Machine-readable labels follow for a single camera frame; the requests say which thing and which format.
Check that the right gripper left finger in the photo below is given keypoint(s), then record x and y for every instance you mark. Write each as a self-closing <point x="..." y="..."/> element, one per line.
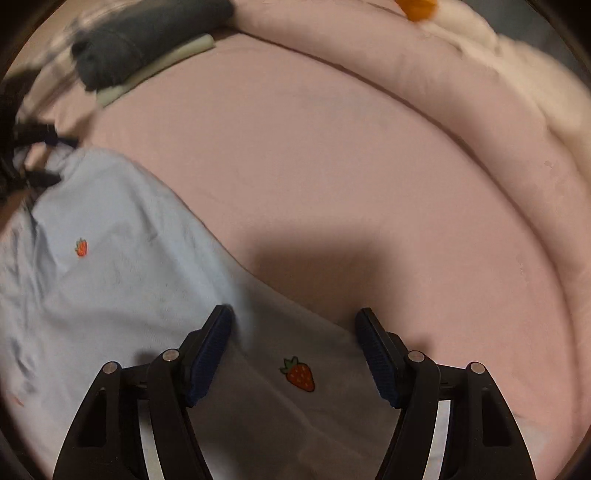
<point x="205" y="351"/>

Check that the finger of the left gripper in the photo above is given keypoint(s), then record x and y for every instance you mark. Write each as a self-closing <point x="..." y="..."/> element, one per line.
<point x="38" y="179"/>
<point x="27" y="134"/>

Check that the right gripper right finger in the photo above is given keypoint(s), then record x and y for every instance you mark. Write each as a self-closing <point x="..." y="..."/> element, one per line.
<point x="382" y="357"/>

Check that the light blue strawberry pants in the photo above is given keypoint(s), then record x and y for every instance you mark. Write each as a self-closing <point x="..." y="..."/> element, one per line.
<point x="109" y="265"/>

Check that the folded dark blue jeans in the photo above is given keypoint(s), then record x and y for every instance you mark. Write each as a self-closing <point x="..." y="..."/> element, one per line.
<point x="109" y="53"/>

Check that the pink bed sheet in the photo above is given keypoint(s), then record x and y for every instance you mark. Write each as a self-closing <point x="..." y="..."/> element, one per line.
<point x="338" y="196"/>

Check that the folded pale green garment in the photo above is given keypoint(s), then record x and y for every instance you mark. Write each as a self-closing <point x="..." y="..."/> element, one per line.
<point x="194" y="47"/>

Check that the mauve quilted comforter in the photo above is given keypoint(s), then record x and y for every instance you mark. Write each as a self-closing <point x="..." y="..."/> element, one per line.
<point x="374" y="41"/>

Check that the white goose plush toy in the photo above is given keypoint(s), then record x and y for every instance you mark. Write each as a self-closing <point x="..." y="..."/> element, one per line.
<point x="547" y="86"/>

